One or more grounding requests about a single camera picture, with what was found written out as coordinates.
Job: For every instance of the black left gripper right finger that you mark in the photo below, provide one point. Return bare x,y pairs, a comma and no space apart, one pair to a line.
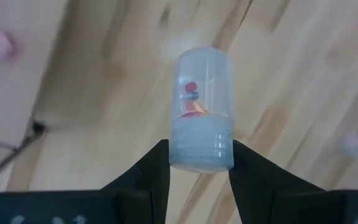
266,193

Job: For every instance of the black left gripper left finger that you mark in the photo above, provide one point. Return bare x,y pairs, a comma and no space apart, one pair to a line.
148,186

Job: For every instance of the clear plastic medicine bottle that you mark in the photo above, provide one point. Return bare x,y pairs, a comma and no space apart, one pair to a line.
202,140

